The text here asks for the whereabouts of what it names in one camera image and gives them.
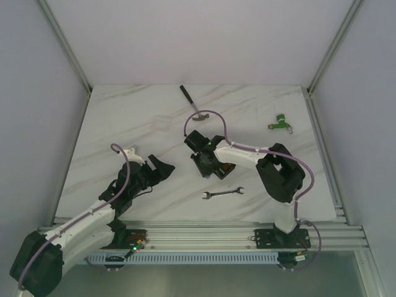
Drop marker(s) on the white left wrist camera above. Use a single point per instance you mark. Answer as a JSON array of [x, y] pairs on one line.
[[130, 155]]

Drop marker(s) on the aluminium frame rail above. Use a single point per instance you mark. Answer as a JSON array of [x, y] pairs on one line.
[[57, 31]]

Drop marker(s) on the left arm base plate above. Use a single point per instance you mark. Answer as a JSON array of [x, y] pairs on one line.
[[126, 239]]

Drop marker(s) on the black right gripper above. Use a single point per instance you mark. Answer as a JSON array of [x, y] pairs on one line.
[[204, 171]]

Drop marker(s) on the steel open-end wrench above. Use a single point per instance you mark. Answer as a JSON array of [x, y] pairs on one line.
[[209, 195]]

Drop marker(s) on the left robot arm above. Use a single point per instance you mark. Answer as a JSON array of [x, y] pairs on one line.
[[44, 258]]

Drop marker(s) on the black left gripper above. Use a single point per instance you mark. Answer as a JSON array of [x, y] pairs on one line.
[[151, 169]]

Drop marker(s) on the slotted cable duct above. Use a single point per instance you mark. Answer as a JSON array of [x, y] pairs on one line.
[[195, 258]]

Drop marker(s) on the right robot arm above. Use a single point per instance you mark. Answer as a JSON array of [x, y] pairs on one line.
[[279, 172]]

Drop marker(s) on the claw hammer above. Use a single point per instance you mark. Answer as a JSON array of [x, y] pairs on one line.
[[198, 116]]

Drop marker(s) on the black fuse box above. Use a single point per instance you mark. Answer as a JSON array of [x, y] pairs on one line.
[[222, 170]]

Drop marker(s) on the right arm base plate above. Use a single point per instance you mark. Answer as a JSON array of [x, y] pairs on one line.
[[276, 239]]

